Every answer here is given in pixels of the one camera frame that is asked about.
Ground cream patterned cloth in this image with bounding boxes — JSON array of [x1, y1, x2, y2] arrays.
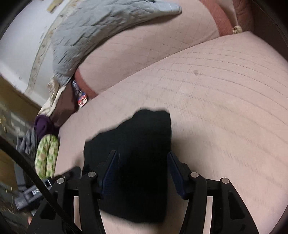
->
[[40, 75, 68, 118]]

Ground small framed wall picture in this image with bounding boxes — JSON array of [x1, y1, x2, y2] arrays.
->
[[46, 0, 66, 12]]

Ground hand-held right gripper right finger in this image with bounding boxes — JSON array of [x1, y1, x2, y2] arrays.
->
[[167, 151, 259, 234]]

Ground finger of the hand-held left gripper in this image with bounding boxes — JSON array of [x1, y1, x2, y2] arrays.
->
[[53, 166, 82, 181]]

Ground grey cloth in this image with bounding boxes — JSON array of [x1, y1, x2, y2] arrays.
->
[[19, 130, 39, 154]]

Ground black pants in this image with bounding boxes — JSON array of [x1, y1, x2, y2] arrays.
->
[[83, 109, 173, 224]]

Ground green patterned cloth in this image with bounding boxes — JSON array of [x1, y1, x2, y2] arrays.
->
[[35, 134, 60, 179]]

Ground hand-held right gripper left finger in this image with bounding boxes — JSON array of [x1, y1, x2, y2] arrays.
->
[[26, 150, 118, 234]]

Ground grey quilted blanket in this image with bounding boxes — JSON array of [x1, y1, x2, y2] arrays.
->
[[51, 0, 183, 85]]

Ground purple cloth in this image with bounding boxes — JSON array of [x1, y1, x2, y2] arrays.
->
[[34, 114, 59, 142]]

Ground colourful printed packet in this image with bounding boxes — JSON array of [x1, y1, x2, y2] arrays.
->
[[71, 79, 89, 108]]

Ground brown cushion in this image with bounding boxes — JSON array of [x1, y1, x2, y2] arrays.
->
[[52, 89, 80, 127]]

